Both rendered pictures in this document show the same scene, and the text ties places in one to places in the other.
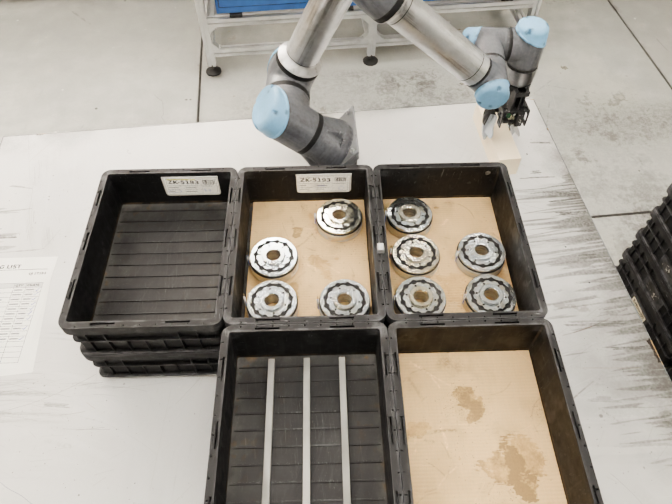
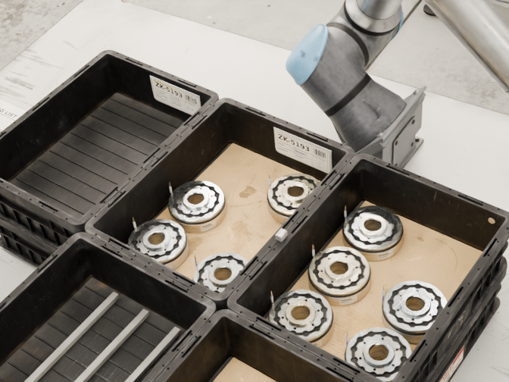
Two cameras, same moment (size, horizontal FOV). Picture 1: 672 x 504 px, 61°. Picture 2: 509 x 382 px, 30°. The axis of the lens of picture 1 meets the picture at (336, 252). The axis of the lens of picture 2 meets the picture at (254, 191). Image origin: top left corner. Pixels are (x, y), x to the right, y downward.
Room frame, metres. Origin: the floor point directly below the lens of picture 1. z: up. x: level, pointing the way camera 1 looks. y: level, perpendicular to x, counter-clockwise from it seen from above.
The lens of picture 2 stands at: (-0.11, -0.75, 2.08)
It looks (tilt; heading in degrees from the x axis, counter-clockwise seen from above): 45 degrees down; 42
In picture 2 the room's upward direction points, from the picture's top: 7 degrees counter-clockwise
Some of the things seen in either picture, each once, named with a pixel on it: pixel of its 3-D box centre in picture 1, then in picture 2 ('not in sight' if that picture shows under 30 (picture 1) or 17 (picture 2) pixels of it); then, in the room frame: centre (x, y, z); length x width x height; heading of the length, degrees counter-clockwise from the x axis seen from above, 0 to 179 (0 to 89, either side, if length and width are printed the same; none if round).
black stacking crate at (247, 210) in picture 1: (306, 254); (226, 213); (0.70, 0.06, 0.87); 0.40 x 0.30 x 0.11; 2
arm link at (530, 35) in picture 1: (526, 44); not in sight; (1.19, -0.45, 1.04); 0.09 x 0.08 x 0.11; 88
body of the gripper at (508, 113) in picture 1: (512, 100); not in sight; (1.18, -0.46, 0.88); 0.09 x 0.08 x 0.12; 6
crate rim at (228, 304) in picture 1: (305, 239); (223, 193); (0.70, 0.06, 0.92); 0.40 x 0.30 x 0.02; 2
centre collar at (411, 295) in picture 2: (481, 250); (415, 304); (0.71, -0.31, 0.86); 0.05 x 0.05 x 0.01
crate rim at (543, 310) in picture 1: (451, 236); (374, 264); (0.71, -0.24, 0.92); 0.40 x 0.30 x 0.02; 2
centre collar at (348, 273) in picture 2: (416, 252); (338, 268); (0.71, -0.17, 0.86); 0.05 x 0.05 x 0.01
